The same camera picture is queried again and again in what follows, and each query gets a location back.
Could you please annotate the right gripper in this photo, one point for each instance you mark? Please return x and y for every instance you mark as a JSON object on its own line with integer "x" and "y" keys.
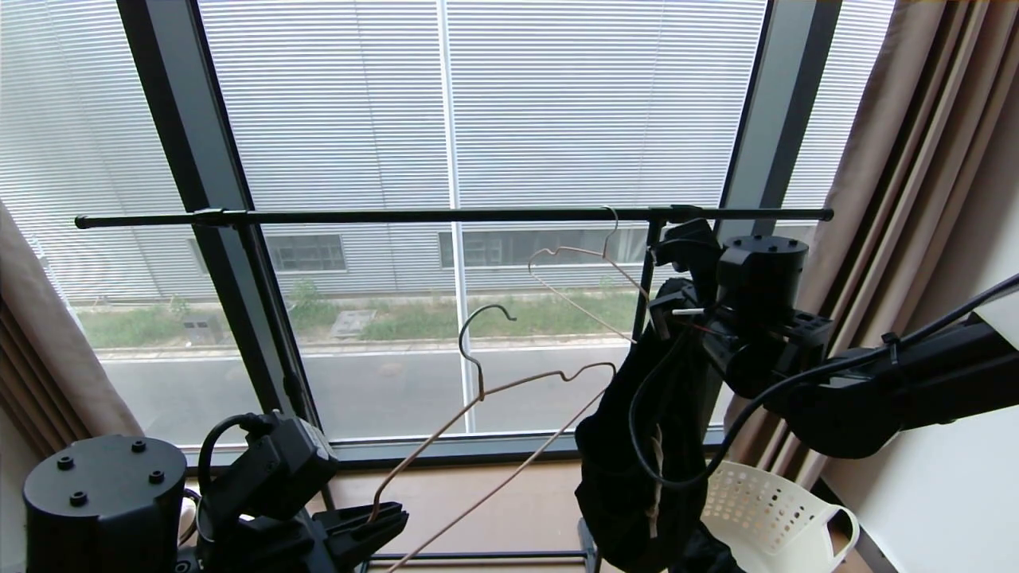
{"x": 748, "y": 362}

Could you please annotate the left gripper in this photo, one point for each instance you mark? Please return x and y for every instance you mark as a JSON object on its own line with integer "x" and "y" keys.
{"x": 271, "y": 549}

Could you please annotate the black shorts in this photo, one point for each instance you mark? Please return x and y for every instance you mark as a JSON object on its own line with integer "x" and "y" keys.
{"x": 613, "y": 446}

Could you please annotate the pink clothes hanger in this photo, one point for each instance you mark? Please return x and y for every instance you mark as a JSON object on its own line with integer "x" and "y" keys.
{"x": 577, "y": 250}
{"x": 517, "y": 383}

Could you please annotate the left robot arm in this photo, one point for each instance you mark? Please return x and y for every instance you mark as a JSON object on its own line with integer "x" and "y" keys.
{"x": 103, "y": 509}

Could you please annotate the white laundry basket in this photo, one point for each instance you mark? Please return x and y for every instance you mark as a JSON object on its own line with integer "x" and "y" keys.
{"x": 796, "y": 549}

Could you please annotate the black clothes rack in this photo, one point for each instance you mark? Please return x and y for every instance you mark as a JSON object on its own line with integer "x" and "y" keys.
{"x": 358, "y": 216}

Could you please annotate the black garment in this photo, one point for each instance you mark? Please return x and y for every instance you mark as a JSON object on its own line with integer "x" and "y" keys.
{"x": 720, "y": 563}

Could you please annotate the brown curtain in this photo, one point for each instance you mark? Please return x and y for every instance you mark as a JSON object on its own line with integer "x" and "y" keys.
{"x": 899, "y": 159}
{"x": 48, "y": 358}

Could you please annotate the window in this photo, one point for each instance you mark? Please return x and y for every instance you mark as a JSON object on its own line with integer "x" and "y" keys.
{"x": 358, "y": 119}

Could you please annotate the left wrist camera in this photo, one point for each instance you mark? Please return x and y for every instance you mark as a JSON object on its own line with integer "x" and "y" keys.
{"x": 286, "y": 461}

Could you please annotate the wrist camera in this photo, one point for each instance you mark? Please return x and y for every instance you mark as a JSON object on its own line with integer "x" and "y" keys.
{"x": 685, "y": 247}
{"x": 286, "y": 461}

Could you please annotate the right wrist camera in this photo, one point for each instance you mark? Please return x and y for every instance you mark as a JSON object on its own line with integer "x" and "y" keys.
{"x": 685, "y": 247}

